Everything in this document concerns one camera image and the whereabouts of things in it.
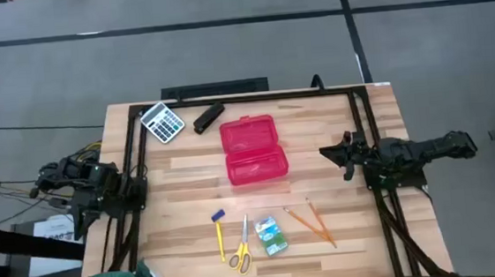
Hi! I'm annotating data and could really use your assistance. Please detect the orange wooden pencil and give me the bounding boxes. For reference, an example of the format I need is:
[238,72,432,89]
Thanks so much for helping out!
[282,202,338,253]
[304,195,336,248]

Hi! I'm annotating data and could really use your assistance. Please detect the black desk beam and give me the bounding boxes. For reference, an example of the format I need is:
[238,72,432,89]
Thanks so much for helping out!
[0,217,86,267]

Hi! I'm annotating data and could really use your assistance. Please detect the silver grey calculator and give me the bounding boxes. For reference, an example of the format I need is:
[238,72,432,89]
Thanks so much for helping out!
[138,100,188,146]

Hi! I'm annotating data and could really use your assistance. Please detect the yellow pen with blue cap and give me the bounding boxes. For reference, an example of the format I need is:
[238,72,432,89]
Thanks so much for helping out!
[210,208,230,264]

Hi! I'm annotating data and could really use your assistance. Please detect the white cardboard box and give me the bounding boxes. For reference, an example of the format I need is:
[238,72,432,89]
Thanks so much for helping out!
[23,212,89,277]

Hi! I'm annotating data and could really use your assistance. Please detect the black cable loop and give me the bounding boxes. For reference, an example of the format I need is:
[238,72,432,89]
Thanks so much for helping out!
[309,73,327,93]

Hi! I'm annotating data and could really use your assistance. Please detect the yellow cable bundle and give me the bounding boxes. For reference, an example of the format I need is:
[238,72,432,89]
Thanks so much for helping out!
[73,140,105,162]

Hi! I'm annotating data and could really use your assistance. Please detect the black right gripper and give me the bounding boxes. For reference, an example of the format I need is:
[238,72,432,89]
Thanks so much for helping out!
[317,128,385,184]

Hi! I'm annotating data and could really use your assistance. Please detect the pink plastic pencil case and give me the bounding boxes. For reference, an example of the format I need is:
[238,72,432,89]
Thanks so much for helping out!
[218,112,291,188]

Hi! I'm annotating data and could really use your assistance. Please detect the black slotted strip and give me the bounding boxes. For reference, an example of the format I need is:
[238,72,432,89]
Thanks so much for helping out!
[159,76,270,101]

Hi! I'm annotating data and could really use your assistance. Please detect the black stapler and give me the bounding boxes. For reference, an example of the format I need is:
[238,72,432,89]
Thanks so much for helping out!
[191,101,229,136]

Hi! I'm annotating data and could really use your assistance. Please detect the yellow-handled scissors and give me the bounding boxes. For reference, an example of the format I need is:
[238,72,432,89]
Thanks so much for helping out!
[223,213,255,277]

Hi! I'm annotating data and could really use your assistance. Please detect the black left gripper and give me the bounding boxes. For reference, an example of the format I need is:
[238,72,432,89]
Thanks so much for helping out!
[66,191,119,242]

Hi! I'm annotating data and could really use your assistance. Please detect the blue green paper package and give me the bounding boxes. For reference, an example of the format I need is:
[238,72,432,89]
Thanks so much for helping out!
[252,213,290,258]

